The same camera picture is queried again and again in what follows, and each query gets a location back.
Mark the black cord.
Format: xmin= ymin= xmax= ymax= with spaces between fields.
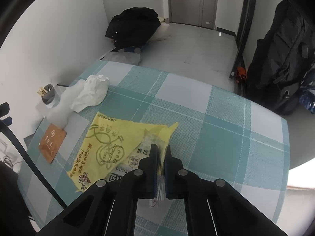
xmin=0 ymin=119 xmax=68 ymax=208

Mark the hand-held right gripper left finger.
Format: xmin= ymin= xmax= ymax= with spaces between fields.
xmin=38 ymin=144 xmax=159 ymax=236

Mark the beige pillow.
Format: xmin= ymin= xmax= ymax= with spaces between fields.
xmin=150 ymin=17 xmax=171 ymax=42

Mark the blue cloth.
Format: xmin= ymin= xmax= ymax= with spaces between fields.
xmin=120 ymin=45 xmax=148 ymax=54

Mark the person's dark clothing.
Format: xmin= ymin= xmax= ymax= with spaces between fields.
xmin=0 ymin=162 xmax=37 ymax=236

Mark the grey and white utensil holder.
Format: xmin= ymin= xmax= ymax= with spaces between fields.
xmin=41 ymin=84 xmax=56 ymax=105

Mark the brown printed packet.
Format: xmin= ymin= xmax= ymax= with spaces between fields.
xmin=38 ymin=124 xmax=67 ymax=164

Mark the crumpled white tissue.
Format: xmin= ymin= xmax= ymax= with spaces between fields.
xmin=70 ymin=74 xmax=110 ymax=113

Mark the large black bag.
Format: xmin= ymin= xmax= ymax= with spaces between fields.
xmin=246 ymin=0 xmax=315 ymax=115

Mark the black jacket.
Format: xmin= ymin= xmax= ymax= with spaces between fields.
xmin=105 ymin=7 xmax=161 ymax=49

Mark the black framed glass sliding door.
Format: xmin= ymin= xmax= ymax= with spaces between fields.
xmin=230 ymin=0 xmax=259 ymax=79

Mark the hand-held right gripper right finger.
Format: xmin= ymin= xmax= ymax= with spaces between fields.
xmin=164 ymin=145 xmax=282 ymax=236

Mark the grey door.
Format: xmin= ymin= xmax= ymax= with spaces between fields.
xmin=167 ymin=0 xmax=218 ymax=29

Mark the orange tool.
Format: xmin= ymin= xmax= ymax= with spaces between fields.
xmin=234 ymin=67 xmax=247 ymax=83

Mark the silver and blue foil bag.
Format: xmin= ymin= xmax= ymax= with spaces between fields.
xmin=299 ymin=79 xmax=315 ymax=115

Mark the yellow printed plastic wrapper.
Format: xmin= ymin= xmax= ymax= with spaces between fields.
xmin=67 ymin=112 xmax=179 ymax=210

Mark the teal checked tablecloth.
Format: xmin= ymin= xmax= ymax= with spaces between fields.
xmin=17 ymin=60 xmax=289 ymax=236

